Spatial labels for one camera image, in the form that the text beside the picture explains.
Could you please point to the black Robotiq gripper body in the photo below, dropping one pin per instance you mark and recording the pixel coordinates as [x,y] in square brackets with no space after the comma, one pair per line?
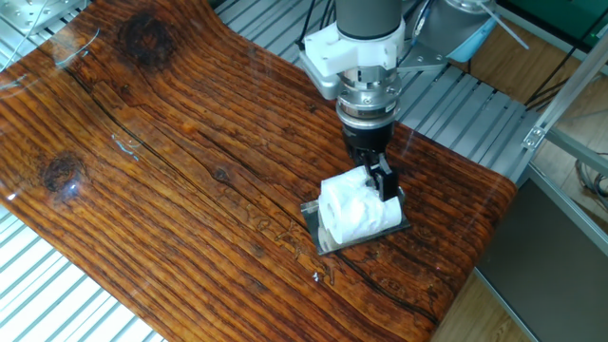
[368,138]

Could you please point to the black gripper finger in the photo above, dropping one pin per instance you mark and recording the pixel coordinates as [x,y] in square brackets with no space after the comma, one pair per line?
[368,168]
[388,183]

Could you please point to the white toilet paper roll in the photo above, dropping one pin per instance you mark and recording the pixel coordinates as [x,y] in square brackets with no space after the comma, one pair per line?
[351,209]

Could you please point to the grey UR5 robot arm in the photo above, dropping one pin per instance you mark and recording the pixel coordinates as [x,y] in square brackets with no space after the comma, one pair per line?
[370,16]

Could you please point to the shiny metal toilet paper holder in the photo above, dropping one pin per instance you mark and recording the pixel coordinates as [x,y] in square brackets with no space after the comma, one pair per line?
[328,244]

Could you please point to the white zip tie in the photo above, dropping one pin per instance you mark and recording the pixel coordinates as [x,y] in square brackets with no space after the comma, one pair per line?
[506,26]

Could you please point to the grey panel board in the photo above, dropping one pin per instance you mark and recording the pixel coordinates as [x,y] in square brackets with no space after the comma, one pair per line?
[546,266]

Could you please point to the glossy wood-grain table mat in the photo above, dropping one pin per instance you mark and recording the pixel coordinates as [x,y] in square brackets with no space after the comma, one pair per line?
[142,190]

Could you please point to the perforated aluminium breadboard plate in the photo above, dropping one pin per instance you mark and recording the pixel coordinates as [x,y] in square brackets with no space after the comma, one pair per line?
[28,12]

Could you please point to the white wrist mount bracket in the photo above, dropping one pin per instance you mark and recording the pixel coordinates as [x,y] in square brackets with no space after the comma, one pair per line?
[351,50]

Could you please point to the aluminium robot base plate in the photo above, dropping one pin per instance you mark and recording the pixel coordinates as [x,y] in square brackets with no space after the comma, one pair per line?
[423,57]

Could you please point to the aluminium corner bracket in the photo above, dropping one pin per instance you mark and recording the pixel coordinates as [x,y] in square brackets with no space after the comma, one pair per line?
[534,138]

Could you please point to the aluminium frame rail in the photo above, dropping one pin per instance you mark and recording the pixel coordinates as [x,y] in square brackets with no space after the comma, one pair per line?
[579,149]

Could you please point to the aluminium frame post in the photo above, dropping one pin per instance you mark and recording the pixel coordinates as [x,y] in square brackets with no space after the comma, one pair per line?
[570,88]

